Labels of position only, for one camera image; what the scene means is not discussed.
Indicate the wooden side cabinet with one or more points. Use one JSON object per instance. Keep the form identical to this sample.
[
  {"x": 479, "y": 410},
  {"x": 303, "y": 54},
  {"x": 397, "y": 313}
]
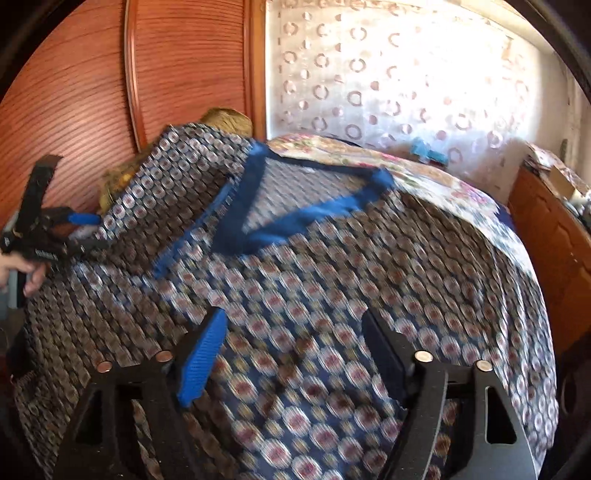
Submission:
[{"x": 554, "y": 240}]

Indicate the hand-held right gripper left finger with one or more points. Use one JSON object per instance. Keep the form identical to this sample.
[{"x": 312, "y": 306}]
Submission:
[{"x": 203, "y": 355}]

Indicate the pink floral quilt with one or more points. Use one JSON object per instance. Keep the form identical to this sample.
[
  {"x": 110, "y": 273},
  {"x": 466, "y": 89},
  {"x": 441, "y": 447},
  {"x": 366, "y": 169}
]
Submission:
[{"x": 351, "y": 154}]

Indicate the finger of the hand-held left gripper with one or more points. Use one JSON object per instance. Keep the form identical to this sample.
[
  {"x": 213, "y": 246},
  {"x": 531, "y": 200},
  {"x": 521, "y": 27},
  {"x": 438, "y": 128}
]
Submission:
[
  {"x": 69, "y": 251},
  {"x": 83, "y": 218}
]

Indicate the bed with blue floral sheet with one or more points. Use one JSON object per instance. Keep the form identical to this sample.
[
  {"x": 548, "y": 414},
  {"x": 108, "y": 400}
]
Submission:
[{"x": 485, "y": 207}]

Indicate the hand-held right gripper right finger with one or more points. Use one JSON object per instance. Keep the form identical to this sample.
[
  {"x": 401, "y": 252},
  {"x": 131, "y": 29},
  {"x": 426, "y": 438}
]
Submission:
[{"x": 385, "y": 341}]

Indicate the blue tissue packet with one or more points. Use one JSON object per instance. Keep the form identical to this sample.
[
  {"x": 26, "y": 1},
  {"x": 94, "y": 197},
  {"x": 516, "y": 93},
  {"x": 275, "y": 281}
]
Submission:
[{"x": 429, "y": 151}]

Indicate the pile of patterned papers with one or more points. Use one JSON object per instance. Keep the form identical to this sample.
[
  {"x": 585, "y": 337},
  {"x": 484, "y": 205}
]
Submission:
[{"x": 547, "y": 157}]

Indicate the gold sunflower pillow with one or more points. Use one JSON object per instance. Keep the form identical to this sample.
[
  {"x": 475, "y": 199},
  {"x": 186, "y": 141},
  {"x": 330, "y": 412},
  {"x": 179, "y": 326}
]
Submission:
[{"x": 226, "y": 121}]

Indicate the blue-trimmed circle-patterned garment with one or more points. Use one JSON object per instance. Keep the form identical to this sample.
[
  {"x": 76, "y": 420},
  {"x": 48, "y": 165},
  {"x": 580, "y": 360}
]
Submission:
[{"x": 300, "y": 277}]

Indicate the circle-patterned sheer curtain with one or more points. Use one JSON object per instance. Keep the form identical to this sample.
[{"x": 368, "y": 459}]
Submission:
[{"x": 392, "y": 74}]

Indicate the person's left hand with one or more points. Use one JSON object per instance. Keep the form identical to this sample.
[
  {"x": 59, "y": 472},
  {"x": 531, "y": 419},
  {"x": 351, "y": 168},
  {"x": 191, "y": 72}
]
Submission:
[{"x": 21, "y": 267}]

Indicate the cardboard box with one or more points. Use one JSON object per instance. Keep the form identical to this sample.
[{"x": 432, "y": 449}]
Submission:
[{"x": 570, "y": 180}]

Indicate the wooden headboard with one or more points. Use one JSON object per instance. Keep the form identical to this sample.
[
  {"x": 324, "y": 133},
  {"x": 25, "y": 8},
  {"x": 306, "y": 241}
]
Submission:
[{"x": 83, "y": 83}]

